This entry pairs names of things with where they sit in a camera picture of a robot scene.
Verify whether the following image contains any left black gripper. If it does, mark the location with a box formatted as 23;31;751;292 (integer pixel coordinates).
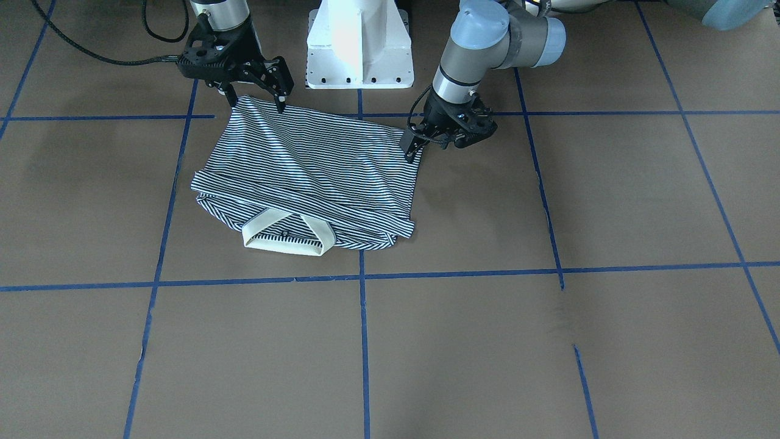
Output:
399;87;498;164

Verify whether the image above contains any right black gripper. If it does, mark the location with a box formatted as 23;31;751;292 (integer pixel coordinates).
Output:
177;21;294;114

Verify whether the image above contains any navy white striped polo shirt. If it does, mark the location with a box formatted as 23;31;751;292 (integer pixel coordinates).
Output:
191;96;420;256

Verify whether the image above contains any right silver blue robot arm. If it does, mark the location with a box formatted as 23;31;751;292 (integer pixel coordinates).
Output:
176;1;294;113

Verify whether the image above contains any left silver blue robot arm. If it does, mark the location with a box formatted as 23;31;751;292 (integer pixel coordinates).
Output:
399;1;601;163

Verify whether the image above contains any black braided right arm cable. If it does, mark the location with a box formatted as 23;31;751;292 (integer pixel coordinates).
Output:
30;0;191;68

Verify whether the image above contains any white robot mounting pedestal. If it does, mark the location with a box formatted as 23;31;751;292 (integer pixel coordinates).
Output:
305;1;415;90

